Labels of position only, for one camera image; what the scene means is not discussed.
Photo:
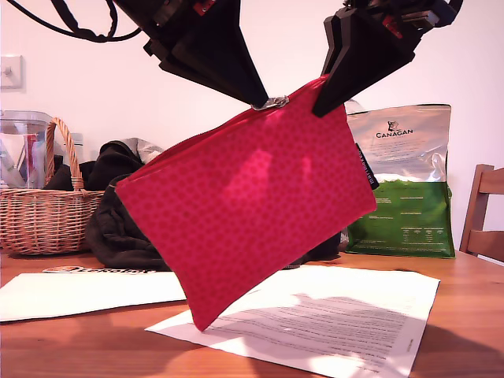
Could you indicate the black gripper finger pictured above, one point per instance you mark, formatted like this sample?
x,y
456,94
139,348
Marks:
x,y
366,59
169,61
224,51
332,31

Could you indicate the pink fabric zip pouch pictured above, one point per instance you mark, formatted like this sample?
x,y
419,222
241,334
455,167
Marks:
x,y
244,204

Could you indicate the silver green pet food bag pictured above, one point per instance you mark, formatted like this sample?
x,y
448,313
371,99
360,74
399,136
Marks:
x,y
413,157

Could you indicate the grey capped flask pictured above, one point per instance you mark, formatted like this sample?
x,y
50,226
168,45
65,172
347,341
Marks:
x,y
77,140

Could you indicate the small black cloth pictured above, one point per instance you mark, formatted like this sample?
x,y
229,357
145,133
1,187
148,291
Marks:
x,y
61,179

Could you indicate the clear plastic jug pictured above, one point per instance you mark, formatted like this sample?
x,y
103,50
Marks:
x,y
23,157

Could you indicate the wooden chair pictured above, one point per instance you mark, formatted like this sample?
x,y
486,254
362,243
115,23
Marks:
x,y
478,204

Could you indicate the black and grey jacket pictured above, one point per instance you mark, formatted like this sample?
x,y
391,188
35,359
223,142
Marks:
x,y
110,236

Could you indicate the black white LeRobot sticker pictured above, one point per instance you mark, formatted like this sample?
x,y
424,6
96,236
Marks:
x,y
94,271

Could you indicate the printed white paper sheet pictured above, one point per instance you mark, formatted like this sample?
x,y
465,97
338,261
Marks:
x,y
354,283

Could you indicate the blank white paper sheet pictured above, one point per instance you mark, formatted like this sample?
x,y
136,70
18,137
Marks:
x,y
78,295

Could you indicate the white wall switch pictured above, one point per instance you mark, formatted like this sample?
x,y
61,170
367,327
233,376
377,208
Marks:
x,y
10,73

